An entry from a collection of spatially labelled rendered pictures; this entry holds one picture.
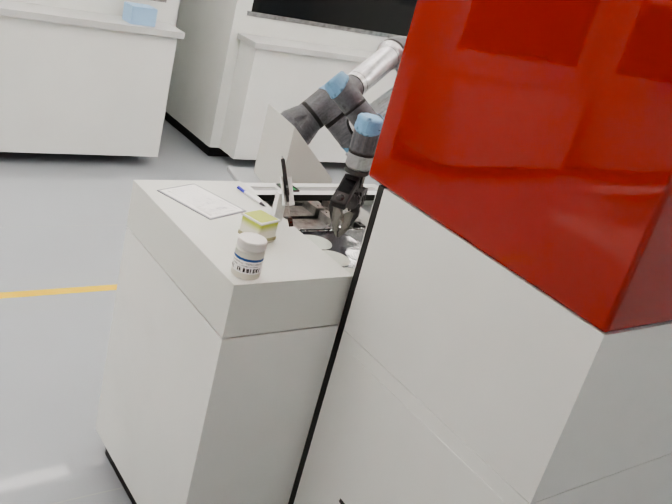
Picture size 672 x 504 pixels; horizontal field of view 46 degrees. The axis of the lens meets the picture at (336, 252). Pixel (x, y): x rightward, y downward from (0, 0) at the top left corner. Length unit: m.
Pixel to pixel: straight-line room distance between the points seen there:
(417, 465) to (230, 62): 4.04
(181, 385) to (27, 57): 3.03
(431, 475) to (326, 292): 0.51
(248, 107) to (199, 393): 3.62
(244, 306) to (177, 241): 0.31
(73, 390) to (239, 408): 1.12
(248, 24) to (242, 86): 0.41
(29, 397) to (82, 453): 0.35
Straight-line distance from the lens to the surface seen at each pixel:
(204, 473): 2.16
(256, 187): 2.49
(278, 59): 5.47
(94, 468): 2.75
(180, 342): 2.11
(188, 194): 2.29
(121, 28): 4.92
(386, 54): 2.49
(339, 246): 2.35
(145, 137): 5.21
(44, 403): 3.00
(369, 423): 2.03
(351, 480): 2.14
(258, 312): 1.91
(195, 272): 2.00
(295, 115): 2.85
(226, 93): 5.61
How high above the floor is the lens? 1.79
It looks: 23 degrees down
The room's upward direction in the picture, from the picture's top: 15 degrees clockwise
